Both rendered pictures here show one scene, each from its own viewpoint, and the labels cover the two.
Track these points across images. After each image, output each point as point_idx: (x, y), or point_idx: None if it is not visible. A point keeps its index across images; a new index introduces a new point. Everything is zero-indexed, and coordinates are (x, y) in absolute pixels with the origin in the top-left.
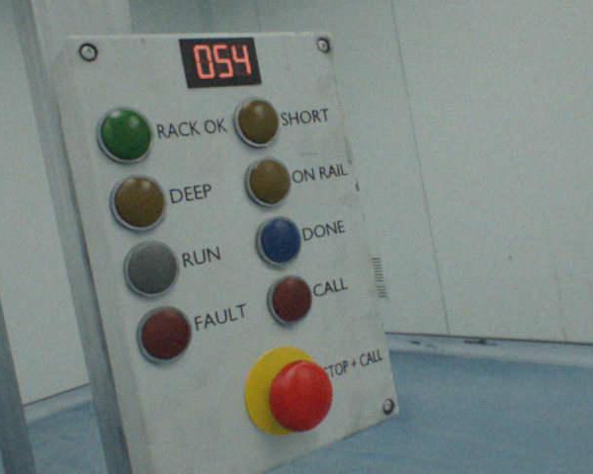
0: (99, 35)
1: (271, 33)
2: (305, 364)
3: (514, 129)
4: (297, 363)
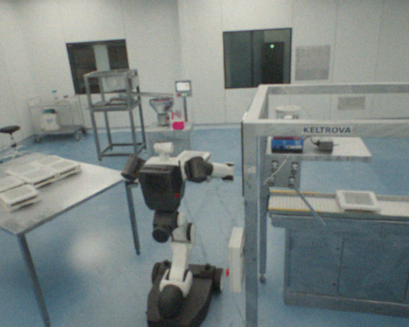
0: (233, 228)
1: (230, 240)
2: (226, 270)
3: None
4: (227, 269)
